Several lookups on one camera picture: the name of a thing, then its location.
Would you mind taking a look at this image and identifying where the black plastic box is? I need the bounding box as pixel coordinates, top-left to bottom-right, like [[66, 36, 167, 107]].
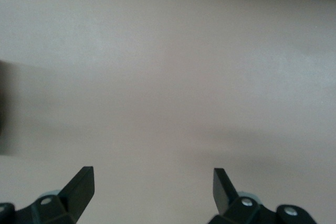
[[0, 60, 16, 156]]

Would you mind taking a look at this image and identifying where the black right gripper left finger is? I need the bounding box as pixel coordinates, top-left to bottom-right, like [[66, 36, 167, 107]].
[[0, 166, 96, 224]]

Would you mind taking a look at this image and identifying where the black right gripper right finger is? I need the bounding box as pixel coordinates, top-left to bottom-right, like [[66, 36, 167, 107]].
[[208, 167, 319, 224]]

